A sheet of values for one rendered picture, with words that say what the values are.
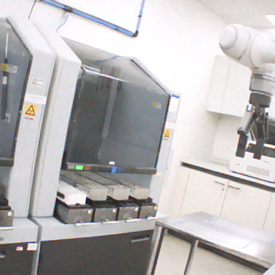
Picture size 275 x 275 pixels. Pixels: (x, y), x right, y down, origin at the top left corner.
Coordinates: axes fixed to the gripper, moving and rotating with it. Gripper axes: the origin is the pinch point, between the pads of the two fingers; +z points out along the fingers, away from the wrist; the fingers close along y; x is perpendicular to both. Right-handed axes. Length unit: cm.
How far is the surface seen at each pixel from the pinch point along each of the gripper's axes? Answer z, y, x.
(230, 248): 38.2, 17.8, 6.3
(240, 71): -81, 248, 148
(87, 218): 44, -6, 66
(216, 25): -135, 240, 186
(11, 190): 34, -41, 75
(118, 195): 36, 19, 74
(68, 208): 40, -16, 67
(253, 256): 38.1, 18.9, -3.8
